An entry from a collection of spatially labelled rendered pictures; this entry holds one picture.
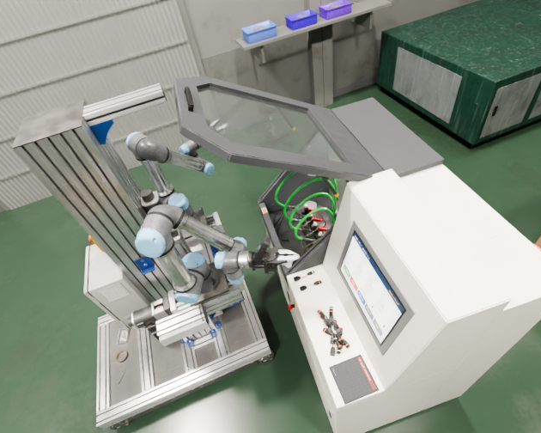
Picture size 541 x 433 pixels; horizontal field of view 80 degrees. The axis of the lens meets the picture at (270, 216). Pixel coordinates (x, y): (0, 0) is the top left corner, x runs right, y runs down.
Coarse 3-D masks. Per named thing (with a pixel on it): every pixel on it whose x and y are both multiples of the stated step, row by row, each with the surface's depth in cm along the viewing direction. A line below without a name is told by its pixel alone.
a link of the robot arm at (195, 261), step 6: (192, 252) 169; (198, 252) 168; (186, 258) 166; (192, 258) 165; (198, 258) 164; (204, 258) 168; (186, 264) 162; (192, 264) 162; (198, 264) 162; (204, 264) 167; (192, 270) 161; (198, 270) 162; (204, 270) 166; (204, 276) 170
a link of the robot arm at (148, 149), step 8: (144, 144) 169; (152, 144) 170; (160, 144) 174; (144, 152) 170; (152, 152) 170; (160, 152) 172; (168, 152) 176; (176, 152) 183; (152, 160) 174; (160, 160) 174; (168, 160) 178; (176, 160) 182; (184, 160) 186; (192, 160) 191; (200, 160) 197; (192, 168) 195; (200, 168) 198; (208, 168) 199
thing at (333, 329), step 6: (318, 312) 161; (330, 312) 160; (324, 318) 160; (330, 318) 156; (330, 324) 155; (336, 324) 156; (324, 330) 156; (330, 330) 154; (336, 330) 155; (342, 330) 155; (336, 336) 152; (330, 342) 152; (336, 342) 151; (342, 342) 151; (342, 348) 149; (330, 354) 149
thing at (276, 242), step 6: (264, 204) 229; (264, 216) 220; (264, 222) 225; (270, 222) 216; (270, 228) 213; (270, 234) 209; (276, 234) 208; (270, 240) 221; (276, 240) 205; (276, 246) 202; (282, 270) 204
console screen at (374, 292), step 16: (352, 224) 143; (352, 240) 145; (352, 256) 147; (368, 256) 133; (352, 272) 149; (368, 272) 135; (384, 272) 124; (352, 288) 151; (368, 288) 137; (384, 288) 126; (368, 304) 139; (384, 304) 127; (400, 304) 117; (368, 320) 141; (384, 320) 129; (400, 320) 118; (384, 336) 130; (384, 352) 132
